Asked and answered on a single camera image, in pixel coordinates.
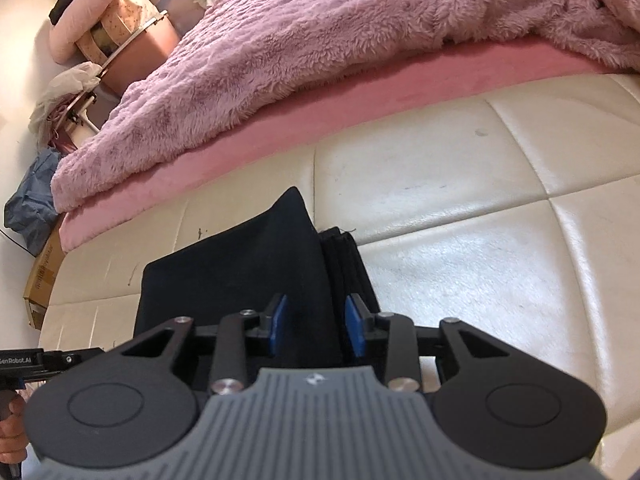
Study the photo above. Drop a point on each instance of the cardboard box with blue print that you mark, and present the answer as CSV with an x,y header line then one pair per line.
x,y
42,280

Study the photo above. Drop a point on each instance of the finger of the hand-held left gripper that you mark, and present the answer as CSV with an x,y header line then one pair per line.
x,y
75,358

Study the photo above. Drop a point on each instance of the floral patterned storage bag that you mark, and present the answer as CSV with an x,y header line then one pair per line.
x,y
125,10

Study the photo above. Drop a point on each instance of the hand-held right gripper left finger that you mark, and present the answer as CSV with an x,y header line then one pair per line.
x,y
276,326

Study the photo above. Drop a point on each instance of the pink bed sheet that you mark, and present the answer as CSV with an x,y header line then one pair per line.
x,y
300,120

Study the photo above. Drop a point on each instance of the pink fluffy blanket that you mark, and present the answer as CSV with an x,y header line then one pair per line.
x,y
300,45

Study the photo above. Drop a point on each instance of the pink plush pillow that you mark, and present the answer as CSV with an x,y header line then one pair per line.
x,y
75,27

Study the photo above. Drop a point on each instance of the blue plastic bag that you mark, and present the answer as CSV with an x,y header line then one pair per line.
x,y
35,195

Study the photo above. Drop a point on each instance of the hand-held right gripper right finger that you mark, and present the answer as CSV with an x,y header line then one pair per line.
x,y
355,327

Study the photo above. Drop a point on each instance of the person's left hand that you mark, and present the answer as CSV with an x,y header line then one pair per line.
x,y
12,437

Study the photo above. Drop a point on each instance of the black pants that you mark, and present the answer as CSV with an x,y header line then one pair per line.
x,y
240,270

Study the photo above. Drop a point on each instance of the white cloth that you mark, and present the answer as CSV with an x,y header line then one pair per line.
x,y
65,80

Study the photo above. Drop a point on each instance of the black cloth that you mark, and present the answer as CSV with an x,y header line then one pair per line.
x,y
67,2

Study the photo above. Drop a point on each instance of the pink storage box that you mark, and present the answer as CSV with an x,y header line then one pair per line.
x,y
145,55

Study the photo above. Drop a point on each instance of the white desk frame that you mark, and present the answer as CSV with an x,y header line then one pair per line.
x,y
85,120

